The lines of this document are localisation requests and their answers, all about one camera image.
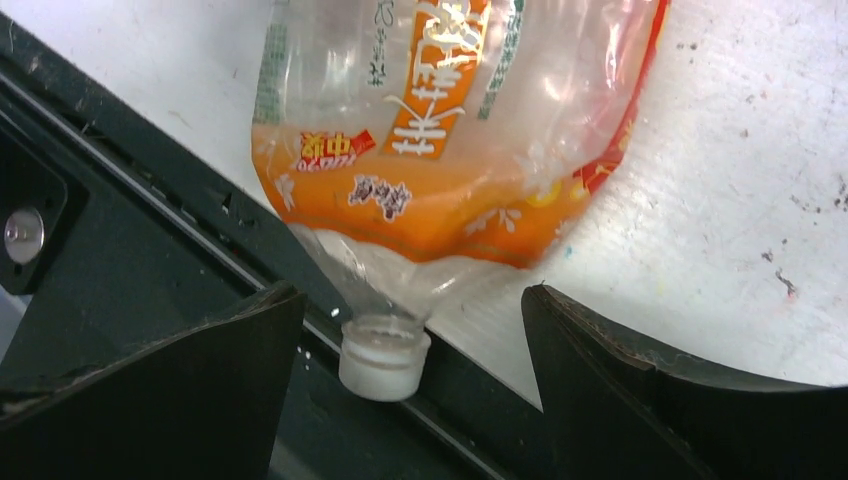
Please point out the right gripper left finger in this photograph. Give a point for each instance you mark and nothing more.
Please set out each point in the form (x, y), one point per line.
(203, 403)

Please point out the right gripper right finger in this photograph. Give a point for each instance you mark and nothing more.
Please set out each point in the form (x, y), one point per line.
(619, 404)

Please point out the orange tea bottle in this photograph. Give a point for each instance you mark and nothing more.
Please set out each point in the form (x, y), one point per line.
(415, 148)

